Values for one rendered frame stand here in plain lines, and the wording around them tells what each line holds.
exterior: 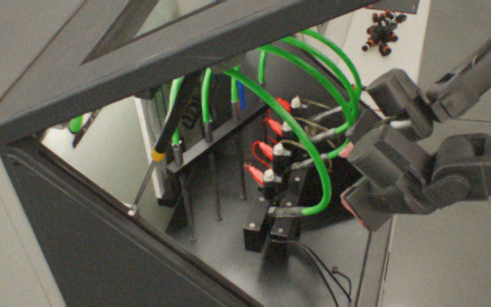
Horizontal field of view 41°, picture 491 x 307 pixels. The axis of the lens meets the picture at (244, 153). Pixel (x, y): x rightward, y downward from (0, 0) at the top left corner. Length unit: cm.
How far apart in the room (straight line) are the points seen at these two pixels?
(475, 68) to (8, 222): 83
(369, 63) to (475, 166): 109
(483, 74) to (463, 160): 35
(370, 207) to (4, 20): 69
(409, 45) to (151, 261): 113
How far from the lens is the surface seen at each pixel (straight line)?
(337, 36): 189
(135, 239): 106
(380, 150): 85
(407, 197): 87
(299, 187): 152
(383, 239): 147
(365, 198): 96
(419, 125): 113
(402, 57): 192
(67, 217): 109
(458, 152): 84
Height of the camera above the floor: 210
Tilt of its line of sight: 44 degrees down
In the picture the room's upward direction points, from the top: 5 degrees counter-clockwise
